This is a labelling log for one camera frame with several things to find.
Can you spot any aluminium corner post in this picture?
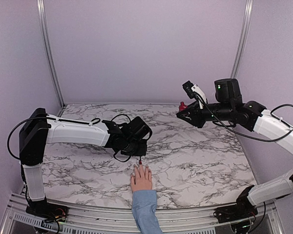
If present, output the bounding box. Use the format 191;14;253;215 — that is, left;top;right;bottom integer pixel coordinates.
37;0;65;109
230;0;254;78

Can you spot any blue shirt sleeve forearm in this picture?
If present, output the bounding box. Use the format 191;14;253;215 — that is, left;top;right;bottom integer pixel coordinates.
131;190;163;234

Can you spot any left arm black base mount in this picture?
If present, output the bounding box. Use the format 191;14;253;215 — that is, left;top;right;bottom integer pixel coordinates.
25;193;68;222

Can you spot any left aluminium corner post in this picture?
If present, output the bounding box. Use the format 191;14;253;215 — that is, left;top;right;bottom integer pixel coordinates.
37;0;65;109

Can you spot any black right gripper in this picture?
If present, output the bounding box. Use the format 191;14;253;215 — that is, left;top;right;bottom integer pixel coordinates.
177;100;233;128

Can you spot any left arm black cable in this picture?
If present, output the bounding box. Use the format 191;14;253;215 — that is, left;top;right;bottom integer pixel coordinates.
6;114;132;163

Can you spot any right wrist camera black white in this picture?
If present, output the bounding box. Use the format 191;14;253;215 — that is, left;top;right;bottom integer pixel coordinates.
182;80;208;109

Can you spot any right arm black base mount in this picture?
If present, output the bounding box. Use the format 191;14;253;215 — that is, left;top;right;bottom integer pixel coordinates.
213;185;258;223

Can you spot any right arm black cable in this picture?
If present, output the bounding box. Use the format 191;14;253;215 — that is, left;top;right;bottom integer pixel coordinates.
195;92;293;143

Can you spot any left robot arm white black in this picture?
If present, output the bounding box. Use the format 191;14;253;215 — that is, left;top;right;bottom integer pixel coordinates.
19;108;152;217

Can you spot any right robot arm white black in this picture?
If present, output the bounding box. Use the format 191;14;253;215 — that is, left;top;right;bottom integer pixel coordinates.
176;78;293;218

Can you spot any red nail polish bottle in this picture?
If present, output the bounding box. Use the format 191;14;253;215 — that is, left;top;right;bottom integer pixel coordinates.
179;101;188;112

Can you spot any right aluminium corner post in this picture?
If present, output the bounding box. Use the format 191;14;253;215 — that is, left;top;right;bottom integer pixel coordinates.
230;0;254;78

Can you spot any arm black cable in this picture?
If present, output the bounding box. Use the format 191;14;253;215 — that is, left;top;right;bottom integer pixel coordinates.
6;114;132;163
195;92;293;143

